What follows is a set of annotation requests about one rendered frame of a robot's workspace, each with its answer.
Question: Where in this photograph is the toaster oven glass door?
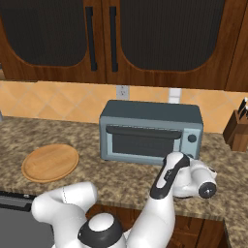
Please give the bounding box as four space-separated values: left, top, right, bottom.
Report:
105 124 184 160

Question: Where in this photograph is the grey toaster oven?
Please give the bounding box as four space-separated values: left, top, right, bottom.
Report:
98 99 204 167

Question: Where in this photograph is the brown cupboard door dark panel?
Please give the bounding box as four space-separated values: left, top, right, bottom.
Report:
0 0 107 84
102 0 242 91

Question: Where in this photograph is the round wooden cutting board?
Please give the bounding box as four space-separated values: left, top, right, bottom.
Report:
20 143 80 184

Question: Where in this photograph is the brown wooden knife block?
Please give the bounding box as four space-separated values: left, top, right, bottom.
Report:
222 108 248 153

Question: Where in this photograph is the brown wooden base cupboard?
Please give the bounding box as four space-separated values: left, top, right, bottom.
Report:
84 202 231 248

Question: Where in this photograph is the brown wooden cupboard side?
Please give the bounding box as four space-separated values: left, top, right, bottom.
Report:
225 0 248 93

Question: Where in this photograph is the grey built-in appliance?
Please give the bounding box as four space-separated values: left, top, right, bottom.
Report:
0 190 55 248

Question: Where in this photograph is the dark toaster oven door handle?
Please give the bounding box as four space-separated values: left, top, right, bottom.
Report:
106 125 183 140

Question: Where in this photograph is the white wall outlet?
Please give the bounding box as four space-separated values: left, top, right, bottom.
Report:
115 84 131 101

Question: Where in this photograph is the white wall switch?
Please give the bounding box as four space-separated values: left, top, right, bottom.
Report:
168 87 183 105

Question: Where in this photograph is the black cupboard door handle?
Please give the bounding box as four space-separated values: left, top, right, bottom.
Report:
108 6 119 73
84 6 99 73

